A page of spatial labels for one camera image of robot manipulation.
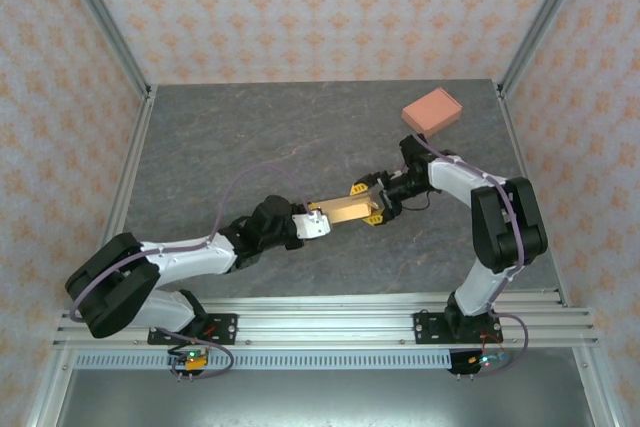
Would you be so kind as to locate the yellow paper box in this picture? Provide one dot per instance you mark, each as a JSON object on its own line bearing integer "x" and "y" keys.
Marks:
{"x": 345, "y": 209}

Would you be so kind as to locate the pink paper box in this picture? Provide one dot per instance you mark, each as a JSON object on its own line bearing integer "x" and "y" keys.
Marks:
{"x": 432, "y": 112}

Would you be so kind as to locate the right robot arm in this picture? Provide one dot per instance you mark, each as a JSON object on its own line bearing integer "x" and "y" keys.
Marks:
{"x": 455, "y": 177}

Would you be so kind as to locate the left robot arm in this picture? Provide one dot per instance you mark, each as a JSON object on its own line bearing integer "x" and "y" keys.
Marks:
{"x": 190, "y": 257}

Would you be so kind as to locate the small circuit board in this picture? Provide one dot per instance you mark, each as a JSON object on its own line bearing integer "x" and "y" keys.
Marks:
{"x": 191, "y": 359}
{"x": 485, "y": 359}

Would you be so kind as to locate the grey metal sheet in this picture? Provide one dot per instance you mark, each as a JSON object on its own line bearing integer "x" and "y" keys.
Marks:
{"x": 320, "y": 397}

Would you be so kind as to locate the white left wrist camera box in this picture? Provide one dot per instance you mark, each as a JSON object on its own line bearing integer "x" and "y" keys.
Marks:
{"x": 310, "y": 226}

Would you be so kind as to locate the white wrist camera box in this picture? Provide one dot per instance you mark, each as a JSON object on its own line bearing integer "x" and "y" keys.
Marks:
{"x": 310, "y": 226}
{"x": 392, "y": 176}

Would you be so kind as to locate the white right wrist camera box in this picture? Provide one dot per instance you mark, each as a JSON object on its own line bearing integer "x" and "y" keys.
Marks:
{"x": 392, "y": 176}

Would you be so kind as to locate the aluminium mounting rail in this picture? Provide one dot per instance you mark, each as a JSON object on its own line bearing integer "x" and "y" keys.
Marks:
{"x": 325, "y": 327}

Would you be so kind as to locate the aluminium table side rail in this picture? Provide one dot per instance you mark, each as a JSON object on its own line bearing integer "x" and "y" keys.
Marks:
{"x": 507, "y": 114}
{"x": 145, "y": 112}

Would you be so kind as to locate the aluminium frame post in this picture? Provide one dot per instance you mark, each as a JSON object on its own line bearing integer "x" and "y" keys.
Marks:
{"x": 109, "y": 22}
{"x": 537, "y": 22}

